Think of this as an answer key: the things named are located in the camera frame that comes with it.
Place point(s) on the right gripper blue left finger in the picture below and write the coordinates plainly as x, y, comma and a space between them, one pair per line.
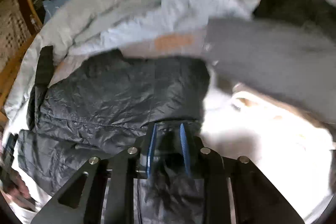
151, 150

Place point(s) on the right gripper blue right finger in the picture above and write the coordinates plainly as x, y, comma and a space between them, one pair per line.
185, 149

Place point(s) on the black puffer jacket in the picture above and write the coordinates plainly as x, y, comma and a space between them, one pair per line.
101, 109

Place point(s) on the person's left hand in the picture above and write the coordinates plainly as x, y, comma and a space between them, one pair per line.
18, 189

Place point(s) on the cream fleece garment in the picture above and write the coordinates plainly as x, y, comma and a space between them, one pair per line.
245, 97

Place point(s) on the light grey-blue duvet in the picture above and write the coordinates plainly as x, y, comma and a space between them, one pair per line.
82, 27

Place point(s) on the grey garment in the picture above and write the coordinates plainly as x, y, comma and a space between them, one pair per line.
287, 63

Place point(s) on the black fuzzy garment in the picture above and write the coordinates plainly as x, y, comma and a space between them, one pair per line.
299, 12

